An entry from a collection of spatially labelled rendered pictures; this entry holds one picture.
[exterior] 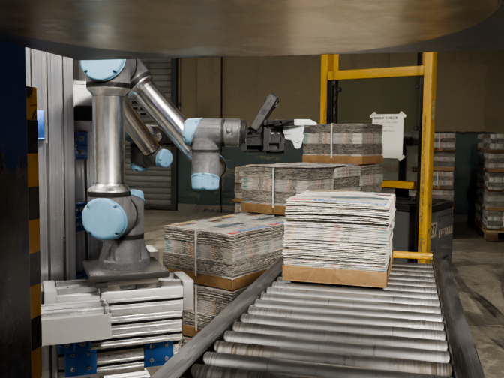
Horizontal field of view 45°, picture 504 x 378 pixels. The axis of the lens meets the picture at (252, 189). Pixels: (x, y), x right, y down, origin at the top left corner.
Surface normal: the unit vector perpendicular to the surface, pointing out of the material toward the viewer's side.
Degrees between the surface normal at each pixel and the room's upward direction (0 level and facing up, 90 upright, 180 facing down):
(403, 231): 90
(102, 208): 98
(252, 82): 90
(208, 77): 90
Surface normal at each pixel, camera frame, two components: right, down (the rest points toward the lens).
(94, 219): -0.08, 0.21
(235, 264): 0.81, 0.07
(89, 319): 0.36, 0.08
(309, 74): -0.25, 0.07
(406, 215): -0.58, 0.06
